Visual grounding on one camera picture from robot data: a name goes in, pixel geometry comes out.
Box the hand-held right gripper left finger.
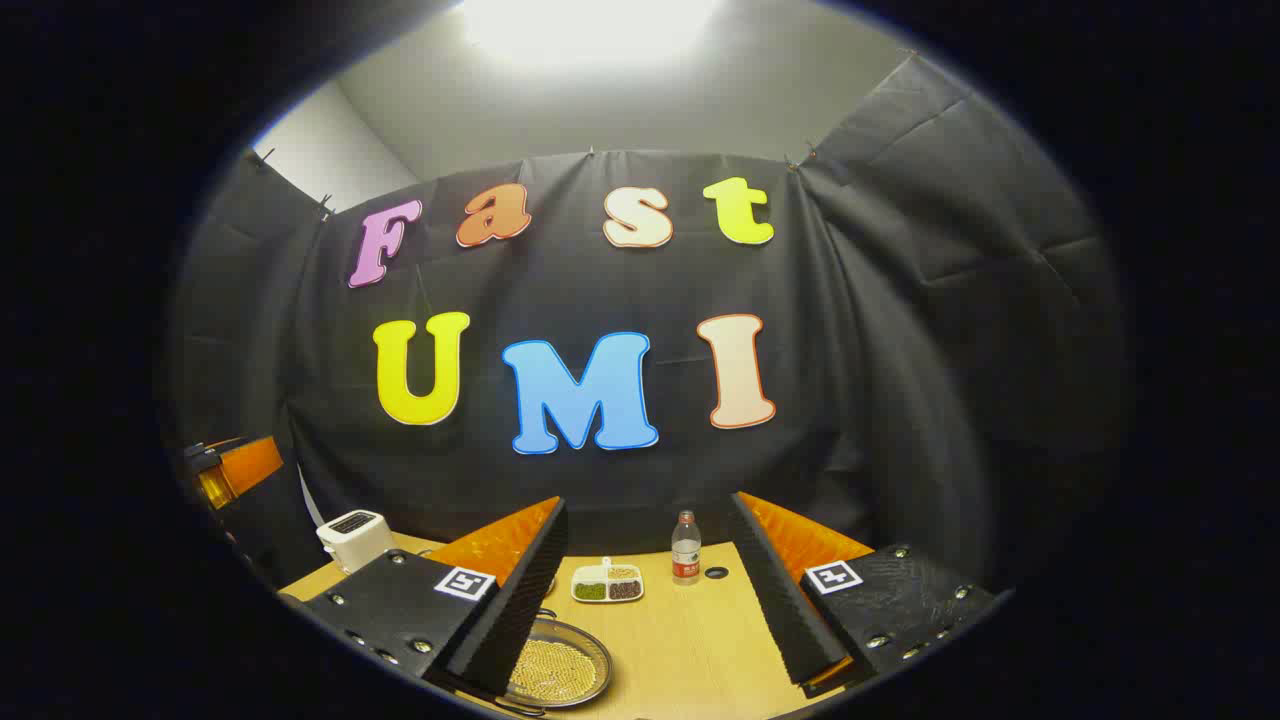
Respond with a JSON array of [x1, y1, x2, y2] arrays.
[[285, 495, 571, 701]]

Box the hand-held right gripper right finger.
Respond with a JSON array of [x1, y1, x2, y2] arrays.
[[728, 490, 1001, 701]]

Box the steel pot with black handle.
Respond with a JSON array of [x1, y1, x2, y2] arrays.
[[495, 608, 614, 717]]

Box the pile of yellow soybeans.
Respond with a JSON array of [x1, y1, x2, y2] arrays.
[[510, 640, 598, 701]]

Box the white divided dish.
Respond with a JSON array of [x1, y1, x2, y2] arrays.
[[571, 557, 645, 604]]

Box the clear red label water bottle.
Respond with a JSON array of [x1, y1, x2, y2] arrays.
[[672, 510, 703, 586]]

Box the white toaster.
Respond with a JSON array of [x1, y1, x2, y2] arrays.
[[317, 510, 396, 576]]

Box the black backdrop cloth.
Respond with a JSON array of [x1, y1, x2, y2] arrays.
[[165, 50, 1131, 601]]

